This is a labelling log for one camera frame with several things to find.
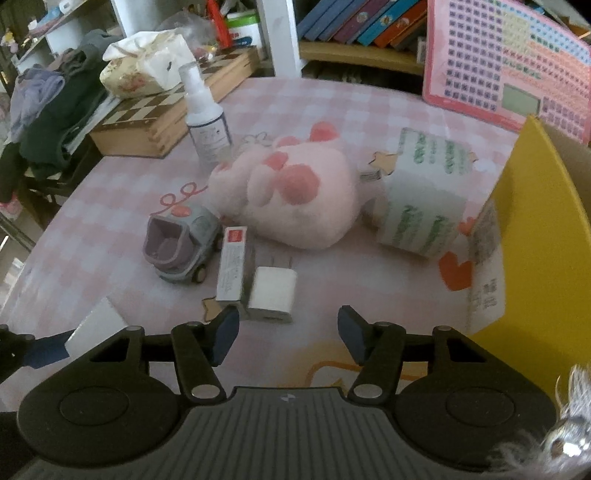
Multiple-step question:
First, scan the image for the pink learning tablet board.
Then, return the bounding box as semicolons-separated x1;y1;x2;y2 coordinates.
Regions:
423;0;590;144

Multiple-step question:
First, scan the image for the pile of dark clothes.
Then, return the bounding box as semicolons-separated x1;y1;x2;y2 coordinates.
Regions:
1;29;120;204

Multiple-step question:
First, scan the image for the small white box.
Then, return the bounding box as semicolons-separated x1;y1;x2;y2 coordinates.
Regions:
64;297;127;360

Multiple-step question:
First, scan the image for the pink checked tablecloth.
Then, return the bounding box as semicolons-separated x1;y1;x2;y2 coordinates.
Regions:
0;75;523;411

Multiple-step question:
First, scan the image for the pink plush toy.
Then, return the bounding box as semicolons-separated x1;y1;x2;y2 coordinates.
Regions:
208;122;360;250

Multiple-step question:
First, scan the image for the wooden chess box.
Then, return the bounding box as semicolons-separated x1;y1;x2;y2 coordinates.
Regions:
90;47;260;158

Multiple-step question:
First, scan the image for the white red medicine box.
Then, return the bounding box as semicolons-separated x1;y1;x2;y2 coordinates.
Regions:
215;226;256;320

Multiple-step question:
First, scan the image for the red pen toy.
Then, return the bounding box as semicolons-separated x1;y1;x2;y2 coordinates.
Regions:
205;0;232;49

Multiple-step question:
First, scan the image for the white spray bottle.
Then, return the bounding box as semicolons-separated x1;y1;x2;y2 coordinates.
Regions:
179;62;232;174

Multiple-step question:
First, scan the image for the white green jar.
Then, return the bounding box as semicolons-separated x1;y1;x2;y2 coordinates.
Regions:
225;9;263;49

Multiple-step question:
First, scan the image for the grey toy truck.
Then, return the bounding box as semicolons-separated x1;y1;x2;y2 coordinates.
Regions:
142;204;222;284

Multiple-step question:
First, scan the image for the furry grey keychain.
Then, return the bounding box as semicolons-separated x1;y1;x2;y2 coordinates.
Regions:
492;365;590;479

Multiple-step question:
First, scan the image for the yellow cardboard box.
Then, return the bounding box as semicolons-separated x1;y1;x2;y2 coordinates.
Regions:
468;117;590;402

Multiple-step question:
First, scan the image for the white green tissue pack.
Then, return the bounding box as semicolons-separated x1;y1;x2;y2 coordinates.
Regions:
361;128;475;259

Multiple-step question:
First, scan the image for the row of colourful books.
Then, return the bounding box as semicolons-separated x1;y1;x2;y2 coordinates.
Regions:
297;1;428;48

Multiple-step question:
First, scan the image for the white USB charger cube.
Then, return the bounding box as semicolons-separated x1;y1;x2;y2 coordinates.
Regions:
247;256;297;323

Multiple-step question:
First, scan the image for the floral tissue pack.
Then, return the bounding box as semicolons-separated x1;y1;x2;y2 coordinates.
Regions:
99;30;195;99

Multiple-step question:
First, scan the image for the white bookshelf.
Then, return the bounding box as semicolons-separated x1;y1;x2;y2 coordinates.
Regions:
15;1;424;78

